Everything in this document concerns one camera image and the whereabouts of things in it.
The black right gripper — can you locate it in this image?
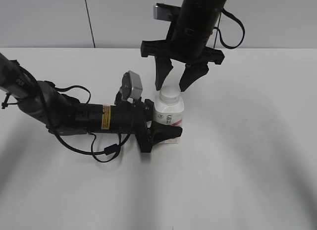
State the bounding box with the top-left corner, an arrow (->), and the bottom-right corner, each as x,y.
141,15 -> 225,92

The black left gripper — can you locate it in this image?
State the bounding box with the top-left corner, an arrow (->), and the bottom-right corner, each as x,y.
101,99 -> 183,153

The white yili yogurt bottle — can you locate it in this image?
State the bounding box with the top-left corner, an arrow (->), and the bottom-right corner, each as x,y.
153,86 -> 184,145

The white plastic bottle cap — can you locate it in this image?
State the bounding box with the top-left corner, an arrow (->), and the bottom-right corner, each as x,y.
159,86 -> 180,104

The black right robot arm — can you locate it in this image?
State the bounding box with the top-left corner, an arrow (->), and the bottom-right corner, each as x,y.
141,0 -> 227,92

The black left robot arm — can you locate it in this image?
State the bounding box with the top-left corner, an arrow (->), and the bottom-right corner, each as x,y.
0,55 -> 182,156

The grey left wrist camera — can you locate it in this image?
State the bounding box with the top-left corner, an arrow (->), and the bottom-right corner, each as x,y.
119,70 -> 143,101

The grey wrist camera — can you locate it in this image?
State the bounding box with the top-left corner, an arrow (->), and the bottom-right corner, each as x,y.
153,3 -> 181,22
119,70 -> 143,101

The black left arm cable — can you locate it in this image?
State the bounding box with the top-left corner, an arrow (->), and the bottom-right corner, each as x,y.
32,83 -> 136,163

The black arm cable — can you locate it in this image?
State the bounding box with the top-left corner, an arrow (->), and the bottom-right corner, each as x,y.
32,83 -> 136,163
212,7 -> 246,49

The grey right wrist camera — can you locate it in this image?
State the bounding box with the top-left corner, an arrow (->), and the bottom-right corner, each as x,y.
153,3 -> 181,22

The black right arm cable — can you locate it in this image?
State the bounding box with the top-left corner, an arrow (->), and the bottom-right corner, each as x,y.
212,7 -> 246,49

